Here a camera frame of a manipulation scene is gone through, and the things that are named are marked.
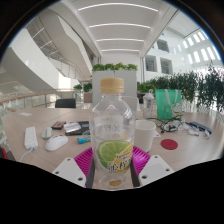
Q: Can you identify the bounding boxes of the white printed card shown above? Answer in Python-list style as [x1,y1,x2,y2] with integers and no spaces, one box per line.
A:
[188,128,201,137]

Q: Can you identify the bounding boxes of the black office chair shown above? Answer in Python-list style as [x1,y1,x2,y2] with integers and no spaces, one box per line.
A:
[54,97,77,109]

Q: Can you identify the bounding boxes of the clear lime-label drink bottle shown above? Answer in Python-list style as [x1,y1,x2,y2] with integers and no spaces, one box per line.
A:
[89,77,137,190]

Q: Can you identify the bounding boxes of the green hedge plant row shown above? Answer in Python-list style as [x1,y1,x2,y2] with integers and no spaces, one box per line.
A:
[137,64,224,113]

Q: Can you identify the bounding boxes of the tangled black cables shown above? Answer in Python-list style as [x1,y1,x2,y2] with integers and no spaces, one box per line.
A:
[148,116,188,134]

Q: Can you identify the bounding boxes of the white computer mouse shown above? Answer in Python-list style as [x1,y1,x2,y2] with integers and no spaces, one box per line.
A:
[44,134,69,153]

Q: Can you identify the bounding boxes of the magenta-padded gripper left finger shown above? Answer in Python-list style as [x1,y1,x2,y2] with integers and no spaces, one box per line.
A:
[52,147,96,189]

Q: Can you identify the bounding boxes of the green tote bag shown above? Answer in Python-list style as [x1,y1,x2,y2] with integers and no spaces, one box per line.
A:
[155,88,183,121]

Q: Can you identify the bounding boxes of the curved glass balustrade railing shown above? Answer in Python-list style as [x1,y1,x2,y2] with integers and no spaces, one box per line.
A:
[0,89,84,113]

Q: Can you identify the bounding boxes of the white ceiling light strips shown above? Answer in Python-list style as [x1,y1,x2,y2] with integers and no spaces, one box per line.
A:
[77,2,159,53]

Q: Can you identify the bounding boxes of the dark blue keyboard case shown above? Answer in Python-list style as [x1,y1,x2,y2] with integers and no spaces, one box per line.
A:
[188,120,213,135]

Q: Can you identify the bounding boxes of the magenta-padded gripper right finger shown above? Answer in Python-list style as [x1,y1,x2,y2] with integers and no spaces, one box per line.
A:
[130,145,175,188]

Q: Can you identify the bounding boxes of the white power strip cable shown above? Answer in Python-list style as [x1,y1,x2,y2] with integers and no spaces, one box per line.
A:
[19,147,35,163]

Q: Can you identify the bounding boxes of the brown planter with plants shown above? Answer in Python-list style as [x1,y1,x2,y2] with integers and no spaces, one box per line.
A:
[73,82,94,104]

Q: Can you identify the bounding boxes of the red and black phone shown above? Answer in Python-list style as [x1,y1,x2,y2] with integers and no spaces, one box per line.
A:
[50,120,67,131]

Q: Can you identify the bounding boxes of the white paper cup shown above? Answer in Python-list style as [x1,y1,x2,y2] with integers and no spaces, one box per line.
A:
[134,119,157,153]

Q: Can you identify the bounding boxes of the flat round red coaster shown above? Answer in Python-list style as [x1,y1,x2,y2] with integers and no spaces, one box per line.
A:
[160,138,179,151]

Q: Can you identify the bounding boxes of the small blue wrapper pack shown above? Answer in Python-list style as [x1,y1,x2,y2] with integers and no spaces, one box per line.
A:
[76,135,92,145]

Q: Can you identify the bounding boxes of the white cabinet with plants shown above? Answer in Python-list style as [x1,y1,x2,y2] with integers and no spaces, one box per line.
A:
[91,62,139,108]

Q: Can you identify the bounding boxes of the white plastic packet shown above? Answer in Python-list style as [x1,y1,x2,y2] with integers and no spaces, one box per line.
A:
[63,121,82,134]

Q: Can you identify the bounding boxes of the white chair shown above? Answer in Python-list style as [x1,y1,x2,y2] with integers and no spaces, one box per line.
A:
[126,95,141,113]

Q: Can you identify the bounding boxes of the clear small plastic bag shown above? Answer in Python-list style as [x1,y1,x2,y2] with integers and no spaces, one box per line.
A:
[202,129,212,140]

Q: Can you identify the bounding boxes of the black flat notebook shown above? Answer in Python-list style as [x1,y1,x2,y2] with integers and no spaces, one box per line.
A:
[64,120,91,137]

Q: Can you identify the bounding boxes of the small grey oval case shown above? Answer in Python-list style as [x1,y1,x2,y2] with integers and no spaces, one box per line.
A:
[41,126,54,140]

